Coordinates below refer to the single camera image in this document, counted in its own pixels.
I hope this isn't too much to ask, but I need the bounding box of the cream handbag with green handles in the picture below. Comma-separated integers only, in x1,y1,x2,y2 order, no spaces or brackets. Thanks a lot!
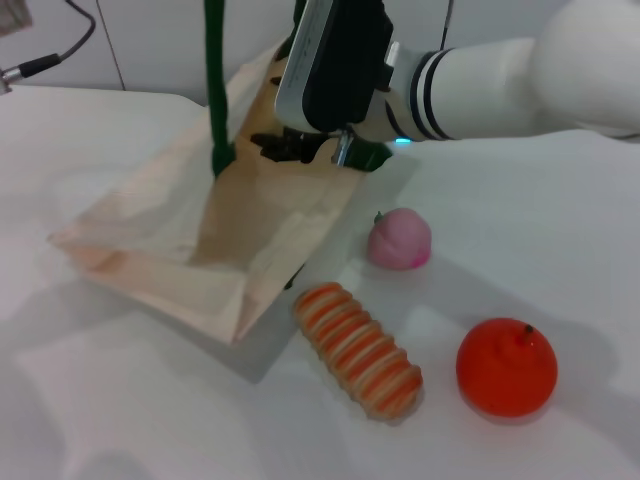
47,0,395,346

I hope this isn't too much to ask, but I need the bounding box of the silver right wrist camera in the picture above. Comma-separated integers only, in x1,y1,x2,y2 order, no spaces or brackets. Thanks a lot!
274,0,401,132

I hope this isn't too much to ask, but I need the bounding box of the black vertical wall strip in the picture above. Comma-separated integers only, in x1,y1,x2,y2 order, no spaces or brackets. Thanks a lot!
438,0,456,52

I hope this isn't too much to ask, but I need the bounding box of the pink toy peach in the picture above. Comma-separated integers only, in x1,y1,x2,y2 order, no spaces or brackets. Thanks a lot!
367,207,434,271

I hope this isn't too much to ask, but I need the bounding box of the arm cable with silver connector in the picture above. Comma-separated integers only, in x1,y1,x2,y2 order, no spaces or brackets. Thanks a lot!
0,0,97,95

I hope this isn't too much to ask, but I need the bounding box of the orange striped bread roll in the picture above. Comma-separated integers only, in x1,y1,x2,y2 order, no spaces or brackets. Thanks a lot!
292,282,425,421

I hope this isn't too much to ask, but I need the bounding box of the orange toy fruit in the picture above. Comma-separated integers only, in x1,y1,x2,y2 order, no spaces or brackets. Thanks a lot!
454,318,559,419

